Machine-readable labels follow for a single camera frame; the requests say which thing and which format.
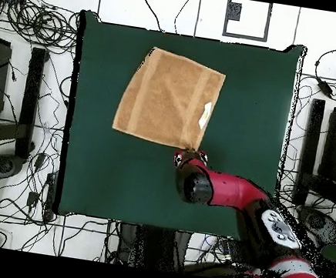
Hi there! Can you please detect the dark green table cloth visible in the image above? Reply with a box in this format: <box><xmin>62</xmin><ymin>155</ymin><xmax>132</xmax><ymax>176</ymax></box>
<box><xmin>50</xmin><ymin>9</ymin><xmax>307</xmax><ymax>248</ymax></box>

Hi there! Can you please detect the grey square frame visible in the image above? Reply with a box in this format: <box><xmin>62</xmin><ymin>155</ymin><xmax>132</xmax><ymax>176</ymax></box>
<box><xmin>222</xmin><ymin>0</ymin><xmax>274</xmax><ymax>43</ymax></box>

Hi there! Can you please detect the tan terry towel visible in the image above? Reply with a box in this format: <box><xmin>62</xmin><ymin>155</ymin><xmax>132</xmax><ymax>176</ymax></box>
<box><xmin>109</xmin><ymin>42</ymin><xmax>230</xmax><ymax>156</ymax></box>

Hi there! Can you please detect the black power adapter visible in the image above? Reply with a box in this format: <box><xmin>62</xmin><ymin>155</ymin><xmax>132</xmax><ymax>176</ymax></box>
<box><xmin>316</xmin><ymin>79</ymin><xmax>334</xmax><ymax>99</ymax></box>

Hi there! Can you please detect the black power strip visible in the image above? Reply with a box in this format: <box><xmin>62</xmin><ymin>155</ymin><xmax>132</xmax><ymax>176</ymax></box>
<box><xmin>40</xmin><ymin>170</ymin><xmax>59</xmax><ymax>222</ymax></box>

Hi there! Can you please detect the black cable coil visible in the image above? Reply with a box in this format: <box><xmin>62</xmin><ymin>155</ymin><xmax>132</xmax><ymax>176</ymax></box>
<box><xmin>1</xmin><ymin>0</ymin><xmax>82</xmax><ymax>54</ymax></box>

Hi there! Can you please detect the black stand bar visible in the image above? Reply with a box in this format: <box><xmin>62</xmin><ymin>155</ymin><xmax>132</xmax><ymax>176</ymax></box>
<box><xmin>291</xmin><ymin>97</ymin><xmax>336</xmax><ymax>212</ymax></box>
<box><xmin>0</xmin><ymin>42</ymin><xmax>49</xmax><ymax>160</ymax></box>

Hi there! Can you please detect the small black adapter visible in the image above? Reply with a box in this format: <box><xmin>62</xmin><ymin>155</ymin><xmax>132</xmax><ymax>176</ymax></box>
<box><xmin>26</xmin><ymin>191</ymin><xmax>39</xmax><ymax>208</ymax></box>

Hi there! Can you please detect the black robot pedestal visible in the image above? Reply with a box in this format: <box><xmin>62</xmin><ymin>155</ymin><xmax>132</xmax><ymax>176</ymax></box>
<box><xmin>113</xmin><ymin>221</ymin><xmax>192</xmax><ymax>275</ymax></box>

